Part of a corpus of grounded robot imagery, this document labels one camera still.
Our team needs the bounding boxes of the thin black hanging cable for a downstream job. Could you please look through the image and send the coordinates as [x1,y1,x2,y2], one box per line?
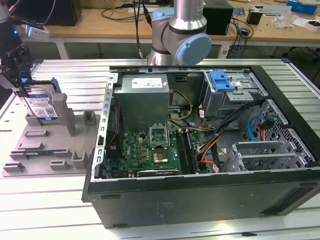
[134,0,146,60]

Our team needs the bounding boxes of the blue data wire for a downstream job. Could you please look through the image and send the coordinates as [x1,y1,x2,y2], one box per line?
[248,114,266,143]

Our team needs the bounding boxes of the metal socket cover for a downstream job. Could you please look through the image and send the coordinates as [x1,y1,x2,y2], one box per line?
[148,123,171,150]

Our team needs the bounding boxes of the flat grey box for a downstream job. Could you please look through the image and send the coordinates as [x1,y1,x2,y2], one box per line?
[262,5,292,17]

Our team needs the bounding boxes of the black cable bundle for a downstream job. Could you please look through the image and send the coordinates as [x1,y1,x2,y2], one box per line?
[197,98,266,174]

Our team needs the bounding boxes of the black box with blue side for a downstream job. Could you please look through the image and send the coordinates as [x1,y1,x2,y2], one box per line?
[202,4,235,36]

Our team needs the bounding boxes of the blue cardboard box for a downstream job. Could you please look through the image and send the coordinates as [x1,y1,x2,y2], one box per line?
[287,0,317,16]

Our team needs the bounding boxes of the RAM stick with blue label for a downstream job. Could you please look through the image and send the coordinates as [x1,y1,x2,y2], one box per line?
[24,149,55,158]

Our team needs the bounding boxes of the orange wire bundle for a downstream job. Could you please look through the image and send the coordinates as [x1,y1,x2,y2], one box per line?
[198,137,222,166]

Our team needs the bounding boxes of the hard disk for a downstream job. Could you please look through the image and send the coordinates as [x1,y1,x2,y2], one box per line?
[14,76,61,123]

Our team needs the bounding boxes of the green motherboard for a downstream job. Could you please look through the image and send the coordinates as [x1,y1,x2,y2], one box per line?
[106,129,210,179]

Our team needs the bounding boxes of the thin wire locking lever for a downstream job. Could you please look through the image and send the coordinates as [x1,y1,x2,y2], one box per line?
[166,123,173,149]

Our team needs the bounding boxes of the blue plastic drive carrier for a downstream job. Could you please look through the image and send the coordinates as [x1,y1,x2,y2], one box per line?
[209,71,236,93]

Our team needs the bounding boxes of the yellow black wire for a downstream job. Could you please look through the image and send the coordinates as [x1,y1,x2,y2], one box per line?
[167,89,194,123]

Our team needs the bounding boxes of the white box with black inside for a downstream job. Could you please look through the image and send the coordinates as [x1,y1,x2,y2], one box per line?
[304,19,320,33]

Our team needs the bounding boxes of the silver drive cage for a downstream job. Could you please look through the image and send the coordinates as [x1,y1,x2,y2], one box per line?
[201,70,270,127]

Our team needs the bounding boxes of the wooden desk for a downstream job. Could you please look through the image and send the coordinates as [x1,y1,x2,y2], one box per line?
[0,0,320,48]

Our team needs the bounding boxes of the grey parts rack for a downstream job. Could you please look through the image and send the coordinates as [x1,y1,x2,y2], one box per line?
[1,93,101,178]

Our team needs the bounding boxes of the small black open box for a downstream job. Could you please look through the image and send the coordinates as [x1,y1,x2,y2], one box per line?
[246,8,265,25]

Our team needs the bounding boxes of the red orange power wire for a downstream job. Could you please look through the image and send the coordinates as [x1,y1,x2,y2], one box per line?
[258,116,278,141]

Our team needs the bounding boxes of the black open PC case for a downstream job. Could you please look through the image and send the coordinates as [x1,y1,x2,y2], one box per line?
[81,64,320,230]

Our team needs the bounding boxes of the CPU socket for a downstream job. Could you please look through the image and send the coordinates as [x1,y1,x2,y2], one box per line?
[151,147,170,165]

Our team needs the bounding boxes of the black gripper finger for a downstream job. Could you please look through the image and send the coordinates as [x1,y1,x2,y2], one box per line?
[0,65,20,90]
[6,44,34,98]

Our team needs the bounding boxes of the silver disk bay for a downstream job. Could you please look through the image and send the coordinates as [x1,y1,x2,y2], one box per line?
[223,140,309,174]

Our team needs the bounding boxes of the black RAM slot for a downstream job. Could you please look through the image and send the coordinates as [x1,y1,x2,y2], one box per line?
[184,129,201,174]
[175,129,193,175]

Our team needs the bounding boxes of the large black computer tower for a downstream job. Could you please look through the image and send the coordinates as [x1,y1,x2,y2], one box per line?
[11,0,83,27]

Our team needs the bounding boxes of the crumpled clear plastic bag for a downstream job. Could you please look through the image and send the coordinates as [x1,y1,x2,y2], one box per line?
[272,13,297,28]

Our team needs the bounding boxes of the silver power supply unit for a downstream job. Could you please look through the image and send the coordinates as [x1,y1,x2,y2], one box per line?
[113,74,171,132]

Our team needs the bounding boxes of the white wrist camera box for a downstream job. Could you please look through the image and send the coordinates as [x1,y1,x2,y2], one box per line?
[21,23,50,43]

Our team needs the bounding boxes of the black graphics card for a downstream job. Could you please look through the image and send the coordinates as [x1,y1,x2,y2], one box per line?
[128,167,180,179]

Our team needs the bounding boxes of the thick black camera cable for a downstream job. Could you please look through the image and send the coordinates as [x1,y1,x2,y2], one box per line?
[8,14,48,30]

